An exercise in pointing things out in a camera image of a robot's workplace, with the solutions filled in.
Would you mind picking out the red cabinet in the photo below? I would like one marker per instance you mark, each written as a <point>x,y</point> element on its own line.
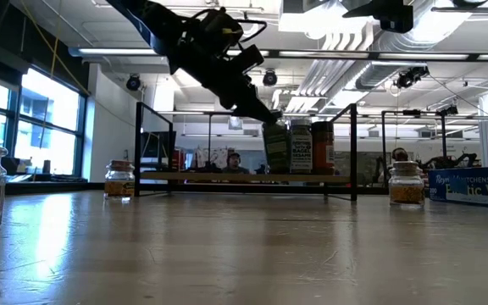
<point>179,160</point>

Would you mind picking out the white-lid seasoning jar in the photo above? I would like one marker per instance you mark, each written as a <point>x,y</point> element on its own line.
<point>301,146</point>

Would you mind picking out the person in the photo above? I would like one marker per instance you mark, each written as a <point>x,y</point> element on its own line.
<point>398,154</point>
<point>233,163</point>

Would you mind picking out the wooden shelf black metal frame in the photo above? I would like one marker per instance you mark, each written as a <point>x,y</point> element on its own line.
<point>206,176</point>

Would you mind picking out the ceiling track light bar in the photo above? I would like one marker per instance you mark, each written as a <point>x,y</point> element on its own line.
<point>466,9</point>

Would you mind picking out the black metal frame rig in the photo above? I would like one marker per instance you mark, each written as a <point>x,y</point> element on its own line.
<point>413,112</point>

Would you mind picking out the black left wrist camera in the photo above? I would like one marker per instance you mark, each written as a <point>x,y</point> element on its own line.
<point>250,59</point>

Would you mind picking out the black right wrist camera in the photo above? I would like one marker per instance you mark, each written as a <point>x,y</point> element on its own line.
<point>396,21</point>

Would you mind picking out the silver ventilation duct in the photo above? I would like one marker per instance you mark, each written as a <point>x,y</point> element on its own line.
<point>379,74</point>

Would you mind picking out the green-lid spice jar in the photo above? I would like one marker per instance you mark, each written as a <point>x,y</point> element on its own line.
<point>275,146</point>

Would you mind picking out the black metal table frame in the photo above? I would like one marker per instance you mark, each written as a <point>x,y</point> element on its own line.
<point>57,188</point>

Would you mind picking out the black ceiling camera cluster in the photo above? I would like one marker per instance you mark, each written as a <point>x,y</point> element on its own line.
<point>411,76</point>

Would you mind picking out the blue plastic wrap box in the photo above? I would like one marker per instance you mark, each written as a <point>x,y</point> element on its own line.
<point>473,186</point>

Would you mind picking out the black-lid jar rust spice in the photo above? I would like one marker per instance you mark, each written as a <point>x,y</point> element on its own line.
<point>323,146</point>

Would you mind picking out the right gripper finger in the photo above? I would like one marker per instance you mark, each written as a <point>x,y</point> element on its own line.
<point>369,10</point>

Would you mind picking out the background black robot arm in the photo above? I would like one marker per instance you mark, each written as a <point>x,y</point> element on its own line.
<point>451,162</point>

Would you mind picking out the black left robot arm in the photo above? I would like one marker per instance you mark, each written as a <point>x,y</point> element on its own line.
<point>159,29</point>

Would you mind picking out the black computer monitor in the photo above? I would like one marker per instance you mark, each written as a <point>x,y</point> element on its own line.
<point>159,148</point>

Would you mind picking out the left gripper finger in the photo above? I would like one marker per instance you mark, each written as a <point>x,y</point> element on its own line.
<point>256,108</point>

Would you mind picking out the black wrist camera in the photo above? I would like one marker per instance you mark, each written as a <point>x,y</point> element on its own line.
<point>396,21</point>
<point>250,59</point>

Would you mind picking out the large glass window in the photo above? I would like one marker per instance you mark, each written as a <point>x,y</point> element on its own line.
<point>49,110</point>

